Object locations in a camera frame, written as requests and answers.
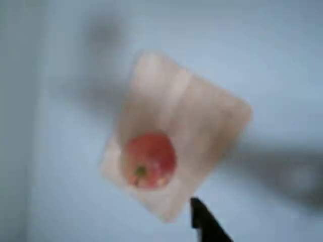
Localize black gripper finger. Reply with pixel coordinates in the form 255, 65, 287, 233
189, 197, 234, 242

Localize red apple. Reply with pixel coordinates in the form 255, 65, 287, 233
120, 132, 177, 190

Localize wooden cutting board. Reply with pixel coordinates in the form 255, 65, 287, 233
99, 49, 253, 224

